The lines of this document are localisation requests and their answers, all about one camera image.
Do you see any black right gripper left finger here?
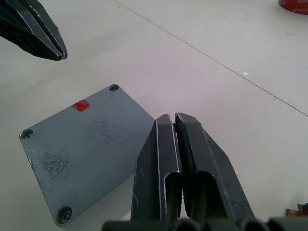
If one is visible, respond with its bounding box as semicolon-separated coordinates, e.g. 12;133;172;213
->
130;113;183;222

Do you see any grey metal lid red mark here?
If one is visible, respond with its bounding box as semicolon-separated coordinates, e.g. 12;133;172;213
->
18;83;155;227

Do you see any dark cross-head screw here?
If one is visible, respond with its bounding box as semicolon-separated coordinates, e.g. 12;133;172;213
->
57;206;73;223

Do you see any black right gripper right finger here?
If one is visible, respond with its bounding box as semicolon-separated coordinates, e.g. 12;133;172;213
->
174;112;256;222

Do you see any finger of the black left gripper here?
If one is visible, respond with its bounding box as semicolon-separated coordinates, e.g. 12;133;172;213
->
0;0;63;62
20;0;68;60

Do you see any red round object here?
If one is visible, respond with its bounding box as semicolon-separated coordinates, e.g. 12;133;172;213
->
277;0;308;15

